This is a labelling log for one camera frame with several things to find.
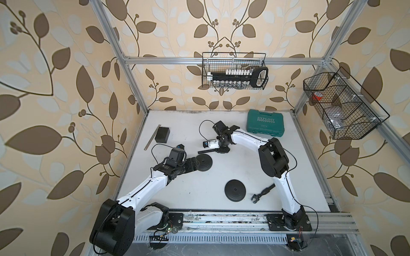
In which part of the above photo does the black microphone stand pole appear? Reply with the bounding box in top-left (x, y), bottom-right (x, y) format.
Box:
top-left (198, 147), bottom-right (230, 154)

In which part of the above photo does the black round stand base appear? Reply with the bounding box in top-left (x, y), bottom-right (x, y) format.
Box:
top-left (196, 154), bottom-right (213, 172)

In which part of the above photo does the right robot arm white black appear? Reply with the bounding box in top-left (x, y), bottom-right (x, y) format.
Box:
top-left (202, 121), bottom-right (312, 231)

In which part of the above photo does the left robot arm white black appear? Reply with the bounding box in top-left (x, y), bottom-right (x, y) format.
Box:
top-left (89, 157), bottom-right (199, 256)

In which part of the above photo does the small black box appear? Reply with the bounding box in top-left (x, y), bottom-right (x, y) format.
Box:
top-left (155, 127), bottom-right (170, 144)

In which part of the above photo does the green plastic tool case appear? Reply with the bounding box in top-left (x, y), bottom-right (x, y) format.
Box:
top-left (246, 109), bottom-right (285, 137)

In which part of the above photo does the red item in basket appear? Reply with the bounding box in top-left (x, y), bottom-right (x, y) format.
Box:
top-left (312, 91), bottom-right (324, 102)

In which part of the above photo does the plastic bag in basket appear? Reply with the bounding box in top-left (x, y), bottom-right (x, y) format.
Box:
top-left (324, 106), bottom-right (348, 129)

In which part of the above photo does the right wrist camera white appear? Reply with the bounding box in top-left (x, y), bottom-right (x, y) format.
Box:
top-left (203, 139), bottom-right (220, 149)

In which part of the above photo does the socket set rail black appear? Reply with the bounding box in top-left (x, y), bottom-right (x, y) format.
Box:
top-left (205, 67), bottom-right (269, 90)

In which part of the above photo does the black wire basket back wall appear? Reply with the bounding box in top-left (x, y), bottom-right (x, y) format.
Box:
top-left (201, 51), bottom-right (269, 90)

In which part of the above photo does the black wire basket wall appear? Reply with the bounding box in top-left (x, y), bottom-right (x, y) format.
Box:
top-left (303, 67), bottom-right (390, 140)
top-left (201, 51), bottom-right (269, 90)

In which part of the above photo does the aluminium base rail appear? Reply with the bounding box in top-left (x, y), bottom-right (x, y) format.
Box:
top-left (135, 210), bottom-right (359, 245)

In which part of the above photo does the black wire basket right wall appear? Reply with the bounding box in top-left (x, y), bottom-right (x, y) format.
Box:
top-left (303, 67), bottom-right (390, 140)

